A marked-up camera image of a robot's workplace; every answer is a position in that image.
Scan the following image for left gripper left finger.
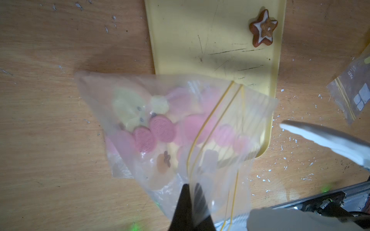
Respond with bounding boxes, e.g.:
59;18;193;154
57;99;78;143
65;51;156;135
168;184;192;231

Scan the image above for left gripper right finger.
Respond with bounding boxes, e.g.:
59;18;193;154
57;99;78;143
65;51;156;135
193;183;216;231

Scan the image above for pink round cookie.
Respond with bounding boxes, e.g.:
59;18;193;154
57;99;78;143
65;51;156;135
213;124;235;147
149;115;176;143
199;87;221;114
232;135;251;155
182;114;217;144
165;87;192;114
133;126;157;153

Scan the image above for clear resealable bag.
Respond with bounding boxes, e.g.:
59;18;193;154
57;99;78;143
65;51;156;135
75;71;277;231

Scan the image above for metal tongs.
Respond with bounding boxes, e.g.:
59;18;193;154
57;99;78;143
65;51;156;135
279;120;370;170

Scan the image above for yellow plastic tray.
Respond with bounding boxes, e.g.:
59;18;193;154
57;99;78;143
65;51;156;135
144;0;287;158

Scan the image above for star gingerbread cookie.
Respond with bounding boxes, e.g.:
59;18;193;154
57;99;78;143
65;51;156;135
249;9;278;48

